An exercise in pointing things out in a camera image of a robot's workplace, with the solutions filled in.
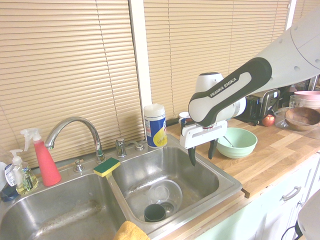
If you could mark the light green cabinet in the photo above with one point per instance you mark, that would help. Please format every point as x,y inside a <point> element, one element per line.
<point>270,215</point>

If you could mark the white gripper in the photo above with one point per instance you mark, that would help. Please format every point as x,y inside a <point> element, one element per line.
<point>200,136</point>

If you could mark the clear glass jar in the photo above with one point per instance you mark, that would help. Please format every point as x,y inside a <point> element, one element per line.
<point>296,101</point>

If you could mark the yellow liquid soap pump bottle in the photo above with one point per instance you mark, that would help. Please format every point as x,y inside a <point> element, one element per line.
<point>25,180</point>

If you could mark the dark green cup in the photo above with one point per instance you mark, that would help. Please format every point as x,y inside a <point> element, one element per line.
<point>154,213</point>

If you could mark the wide beige window blind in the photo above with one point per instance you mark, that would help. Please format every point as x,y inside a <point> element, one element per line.
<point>62,75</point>
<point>200,37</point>

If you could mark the black and silver toaster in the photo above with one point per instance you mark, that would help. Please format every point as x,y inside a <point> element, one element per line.
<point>265,102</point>

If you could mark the small white mug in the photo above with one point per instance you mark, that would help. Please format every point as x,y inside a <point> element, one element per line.
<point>183,115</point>

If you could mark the chrome sink knob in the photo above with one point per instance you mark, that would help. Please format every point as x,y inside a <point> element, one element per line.
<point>78,166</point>

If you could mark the dark blue dish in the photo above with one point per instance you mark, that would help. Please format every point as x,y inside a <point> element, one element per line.
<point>7,195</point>

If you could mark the red apple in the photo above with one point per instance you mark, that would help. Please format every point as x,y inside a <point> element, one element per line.
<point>268,120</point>

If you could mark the sink sprayer cap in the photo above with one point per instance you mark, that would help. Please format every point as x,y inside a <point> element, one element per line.
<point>138,147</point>

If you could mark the yellow cloth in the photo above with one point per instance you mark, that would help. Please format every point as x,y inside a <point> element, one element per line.
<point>130,231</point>

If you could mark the narrow beige window blind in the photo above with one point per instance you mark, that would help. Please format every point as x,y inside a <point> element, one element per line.
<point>300,10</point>

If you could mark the red spray bottle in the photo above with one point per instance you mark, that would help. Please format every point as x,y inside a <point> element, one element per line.
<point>46,165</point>

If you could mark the wooden bowl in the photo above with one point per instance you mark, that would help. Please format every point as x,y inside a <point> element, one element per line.
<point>302,122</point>

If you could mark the chrome gooseneck faucet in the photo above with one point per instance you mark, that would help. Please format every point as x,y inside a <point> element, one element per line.
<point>75,120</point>

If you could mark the clear glass dish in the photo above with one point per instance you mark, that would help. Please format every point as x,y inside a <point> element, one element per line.
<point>280,117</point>

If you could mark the disinfecting wipes canister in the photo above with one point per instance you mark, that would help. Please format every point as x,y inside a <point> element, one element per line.
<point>156,125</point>

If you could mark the pink bowl stack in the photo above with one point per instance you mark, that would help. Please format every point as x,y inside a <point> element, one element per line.
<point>310,98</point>

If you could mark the clear glass bowl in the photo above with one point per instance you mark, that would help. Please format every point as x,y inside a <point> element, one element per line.
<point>172,191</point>

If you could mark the yellow and green sponge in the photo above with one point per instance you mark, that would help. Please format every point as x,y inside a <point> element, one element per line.
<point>106,167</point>

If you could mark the metal spoon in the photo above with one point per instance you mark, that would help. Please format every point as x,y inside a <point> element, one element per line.
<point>228,141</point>

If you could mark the stainless steel double sink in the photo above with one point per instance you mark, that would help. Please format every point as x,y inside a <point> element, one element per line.
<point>200,172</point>

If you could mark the blue labelled pump bottle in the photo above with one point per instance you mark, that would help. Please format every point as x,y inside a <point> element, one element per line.
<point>9,175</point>

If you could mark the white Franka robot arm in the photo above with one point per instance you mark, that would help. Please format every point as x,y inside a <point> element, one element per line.
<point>275,50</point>

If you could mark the light green bowl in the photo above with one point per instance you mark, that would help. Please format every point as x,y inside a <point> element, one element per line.
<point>240,147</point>

